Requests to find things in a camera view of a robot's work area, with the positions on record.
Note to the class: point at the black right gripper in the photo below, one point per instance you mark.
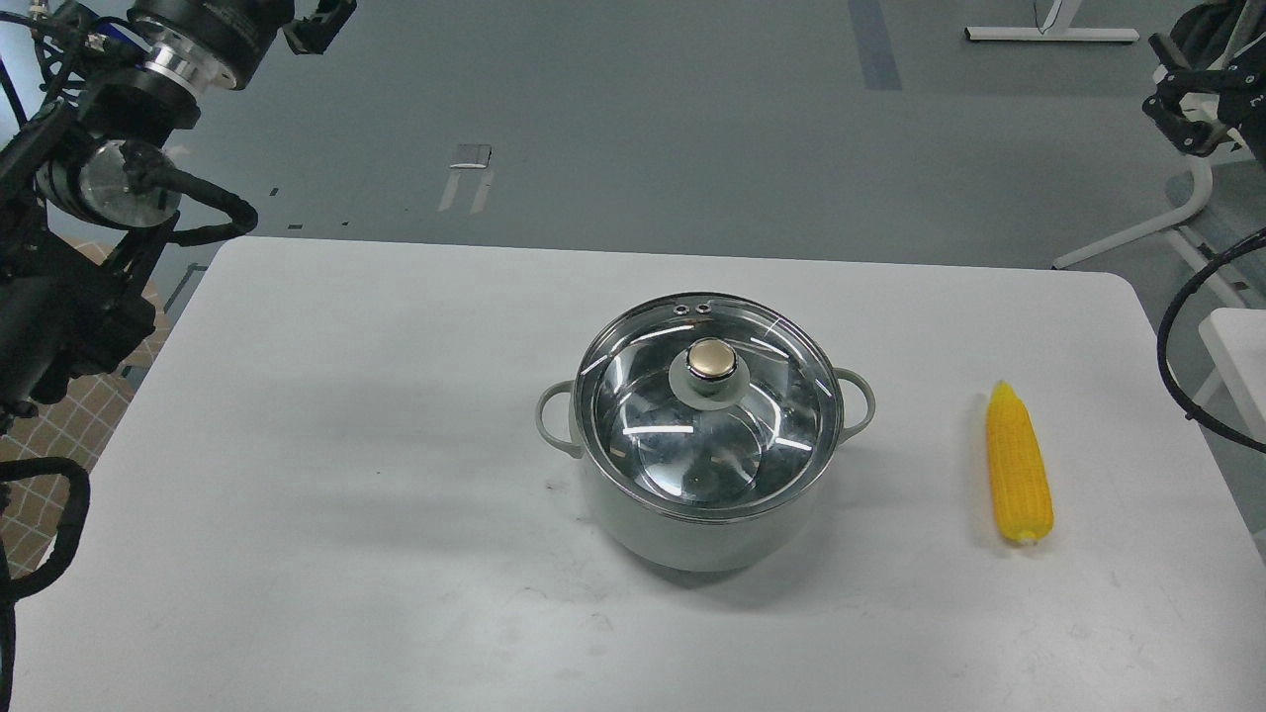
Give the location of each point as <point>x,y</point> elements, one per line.
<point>1197,109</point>

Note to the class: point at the glass pot lid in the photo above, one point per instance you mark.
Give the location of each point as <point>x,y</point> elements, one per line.
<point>708,407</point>

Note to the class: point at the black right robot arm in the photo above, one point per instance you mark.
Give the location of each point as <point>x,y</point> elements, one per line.
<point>1212,31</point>

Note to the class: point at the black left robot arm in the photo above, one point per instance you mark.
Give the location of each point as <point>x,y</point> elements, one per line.
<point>90,198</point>

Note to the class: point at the yellow corn cob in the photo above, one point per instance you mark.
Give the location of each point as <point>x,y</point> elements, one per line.
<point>1022,504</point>

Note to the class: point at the grey steel cooking pot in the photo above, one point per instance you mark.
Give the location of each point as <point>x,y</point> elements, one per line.
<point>675,542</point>

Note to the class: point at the white office chair base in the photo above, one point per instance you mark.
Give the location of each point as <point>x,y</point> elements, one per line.
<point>1173,225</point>

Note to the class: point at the white desk foot bar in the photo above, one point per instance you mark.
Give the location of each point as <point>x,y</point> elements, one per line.
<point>1056,27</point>

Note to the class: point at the checkered brown floor mat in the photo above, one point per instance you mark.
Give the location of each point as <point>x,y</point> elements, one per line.
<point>78,427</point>

